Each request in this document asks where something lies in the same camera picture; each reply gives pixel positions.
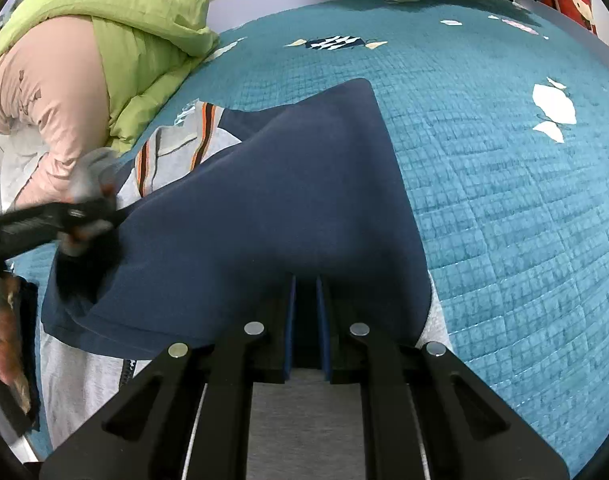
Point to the white cloth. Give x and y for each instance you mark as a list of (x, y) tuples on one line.
[(19, 170)]

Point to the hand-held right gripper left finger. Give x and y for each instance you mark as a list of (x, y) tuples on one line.
[(291, 332)]

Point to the navy and grey striped sweatshirt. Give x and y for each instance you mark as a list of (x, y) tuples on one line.
[(284, 200)]

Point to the person's left hand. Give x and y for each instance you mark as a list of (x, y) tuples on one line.
[(5, 345)]

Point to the pale pink garment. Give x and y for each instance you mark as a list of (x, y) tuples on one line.
[(49, 85)]

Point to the lime green puffer jacket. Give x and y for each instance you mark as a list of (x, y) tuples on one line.
[(134, 35)]

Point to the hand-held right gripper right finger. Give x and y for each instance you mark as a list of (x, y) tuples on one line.
[(326, 332)]

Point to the teal quilted printed blanket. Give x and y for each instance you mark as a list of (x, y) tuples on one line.
[(494, 170)]

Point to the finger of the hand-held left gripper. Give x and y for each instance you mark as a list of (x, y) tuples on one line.
[(44, 217)]

